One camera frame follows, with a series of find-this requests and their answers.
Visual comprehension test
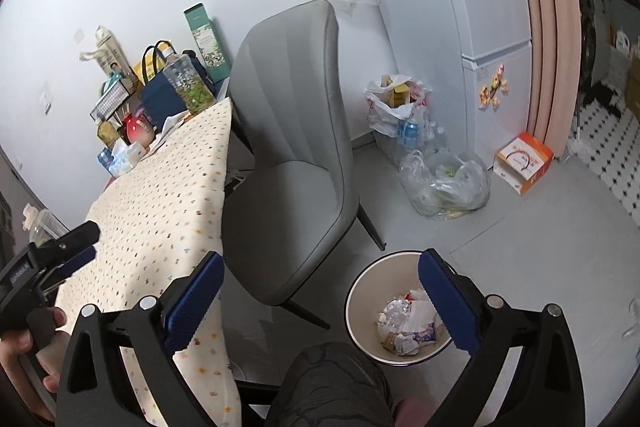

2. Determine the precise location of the cream round waste bin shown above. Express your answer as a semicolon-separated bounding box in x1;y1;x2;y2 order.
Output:
344;249;463;365

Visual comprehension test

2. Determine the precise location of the dotted tablecloth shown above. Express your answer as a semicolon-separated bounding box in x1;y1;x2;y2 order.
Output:
57;97;243;427

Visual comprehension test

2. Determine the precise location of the clear empty plastic bottle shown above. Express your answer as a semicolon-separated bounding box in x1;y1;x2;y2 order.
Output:
421;119;448;152

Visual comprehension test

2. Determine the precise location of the heap of wrappers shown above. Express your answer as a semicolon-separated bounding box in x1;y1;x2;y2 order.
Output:
375;289;451;355

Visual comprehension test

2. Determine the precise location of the orange and white box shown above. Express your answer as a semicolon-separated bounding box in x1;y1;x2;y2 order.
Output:
493;132;555;196

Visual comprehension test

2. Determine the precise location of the person's left hand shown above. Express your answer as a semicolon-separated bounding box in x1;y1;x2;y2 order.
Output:
0;307;68;423

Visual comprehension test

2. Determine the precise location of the yellow oil bottle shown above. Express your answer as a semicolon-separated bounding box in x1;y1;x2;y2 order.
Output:
97;119;126;148

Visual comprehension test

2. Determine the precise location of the green tall box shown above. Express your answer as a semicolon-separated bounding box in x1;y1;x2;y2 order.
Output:
183;3;233;82

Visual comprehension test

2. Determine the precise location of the white crumpled paper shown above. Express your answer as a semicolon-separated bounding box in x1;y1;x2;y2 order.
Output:
150;112;193;148

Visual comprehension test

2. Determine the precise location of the red round container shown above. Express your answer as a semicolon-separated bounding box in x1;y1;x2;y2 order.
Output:
121;112;153;145

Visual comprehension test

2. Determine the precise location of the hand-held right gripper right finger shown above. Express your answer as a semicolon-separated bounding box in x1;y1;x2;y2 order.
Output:
417;248;586;427

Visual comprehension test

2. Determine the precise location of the grey upholstered chair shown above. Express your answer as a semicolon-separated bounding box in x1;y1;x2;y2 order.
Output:
221;0;387;330

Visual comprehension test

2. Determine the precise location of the clear floral plastic bottle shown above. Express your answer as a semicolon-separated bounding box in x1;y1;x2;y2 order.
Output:
162;47;217;115

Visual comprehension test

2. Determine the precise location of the blue label water bottle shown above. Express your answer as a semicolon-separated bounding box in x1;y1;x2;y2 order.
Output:
397;119;421;150

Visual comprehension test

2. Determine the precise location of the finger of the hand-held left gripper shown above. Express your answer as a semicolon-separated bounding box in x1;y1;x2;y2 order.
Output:
30;221;101;265
42;246;97;294

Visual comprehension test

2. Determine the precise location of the clear plastic bag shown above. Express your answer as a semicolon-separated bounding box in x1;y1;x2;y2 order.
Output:
399;149;492;222

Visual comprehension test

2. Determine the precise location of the white detergent jug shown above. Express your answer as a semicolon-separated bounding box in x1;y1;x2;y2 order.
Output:
610;27;632;52

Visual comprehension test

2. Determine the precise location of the wire basket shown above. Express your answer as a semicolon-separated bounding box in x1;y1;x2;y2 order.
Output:
90;79;136;120

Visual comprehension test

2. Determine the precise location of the pink ribbed door frame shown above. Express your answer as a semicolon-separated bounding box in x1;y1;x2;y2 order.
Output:
501;0;581;158

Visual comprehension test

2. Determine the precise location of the person's leg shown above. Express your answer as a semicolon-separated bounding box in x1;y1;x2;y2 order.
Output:
265;341;396;427

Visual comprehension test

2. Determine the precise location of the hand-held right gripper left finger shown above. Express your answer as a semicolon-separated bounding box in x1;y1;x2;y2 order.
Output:
55;251;226;427

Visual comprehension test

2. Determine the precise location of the washing machine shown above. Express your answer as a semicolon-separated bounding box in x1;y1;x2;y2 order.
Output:
577;0;616;92

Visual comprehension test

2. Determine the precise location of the dark cloth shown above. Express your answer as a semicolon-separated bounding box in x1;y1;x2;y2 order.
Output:
582;84;623;118

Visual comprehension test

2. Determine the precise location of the cardboard box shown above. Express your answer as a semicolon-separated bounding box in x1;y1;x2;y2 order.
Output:
625;39;640;122

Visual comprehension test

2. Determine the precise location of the glass jar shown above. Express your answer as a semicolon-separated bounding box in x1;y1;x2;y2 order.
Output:
22;204;66;248

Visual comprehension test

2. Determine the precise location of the navy tote bag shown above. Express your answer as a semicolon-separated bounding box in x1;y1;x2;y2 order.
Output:
140;40;216;128

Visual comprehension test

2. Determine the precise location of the white pump bottle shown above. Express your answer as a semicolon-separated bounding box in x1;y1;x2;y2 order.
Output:
80;25;141;90

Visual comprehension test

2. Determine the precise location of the soft tissue pack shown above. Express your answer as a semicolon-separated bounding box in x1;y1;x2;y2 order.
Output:
110;142;148;175

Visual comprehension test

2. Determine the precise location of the white plastic bag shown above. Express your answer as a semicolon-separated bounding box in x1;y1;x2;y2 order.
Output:
364;74;433;142

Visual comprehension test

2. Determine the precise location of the cluster of small fridge magnets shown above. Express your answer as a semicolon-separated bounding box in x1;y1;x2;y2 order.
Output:
477;63;511;112

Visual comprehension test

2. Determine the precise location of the yellow carton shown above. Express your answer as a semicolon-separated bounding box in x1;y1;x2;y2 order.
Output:
382;77;413;108

